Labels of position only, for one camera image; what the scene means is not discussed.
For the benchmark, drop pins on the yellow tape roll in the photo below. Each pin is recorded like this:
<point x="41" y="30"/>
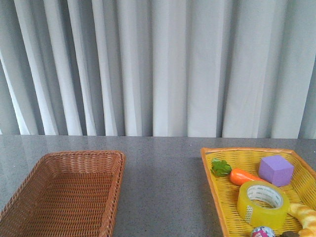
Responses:
<point x="260" y="203"/>

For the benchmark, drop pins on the orange toy carrot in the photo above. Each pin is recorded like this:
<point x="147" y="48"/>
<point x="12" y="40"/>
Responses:
<point x="220" y="168"/>

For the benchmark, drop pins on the grey pleated curtain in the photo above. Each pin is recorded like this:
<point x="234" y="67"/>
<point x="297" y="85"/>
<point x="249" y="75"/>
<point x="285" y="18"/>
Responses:
<point x="194" y="68"/>

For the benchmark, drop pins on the brown wicker basket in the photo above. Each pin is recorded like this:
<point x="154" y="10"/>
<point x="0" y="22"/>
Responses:
<point x="67" y="194"/>

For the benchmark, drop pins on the purple foam cube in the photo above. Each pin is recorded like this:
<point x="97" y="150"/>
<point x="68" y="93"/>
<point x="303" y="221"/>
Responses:
<point x="276" y="170"/>

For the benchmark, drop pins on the small patterned ball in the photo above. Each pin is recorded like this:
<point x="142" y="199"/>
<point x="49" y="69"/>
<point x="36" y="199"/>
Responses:
<point x="262" y="231"/>

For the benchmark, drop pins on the yellow wicker tray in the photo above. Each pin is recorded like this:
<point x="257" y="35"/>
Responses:
<point x="302" y="188"/>

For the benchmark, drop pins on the dark brown toy piece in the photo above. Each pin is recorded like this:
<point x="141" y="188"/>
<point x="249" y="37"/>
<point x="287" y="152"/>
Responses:
<point x="289" y="234"/>

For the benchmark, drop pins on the toy bread loaf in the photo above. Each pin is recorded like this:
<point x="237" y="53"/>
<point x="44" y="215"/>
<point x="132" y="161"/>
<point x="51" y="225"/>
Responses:
<point x="307" y="218"/>

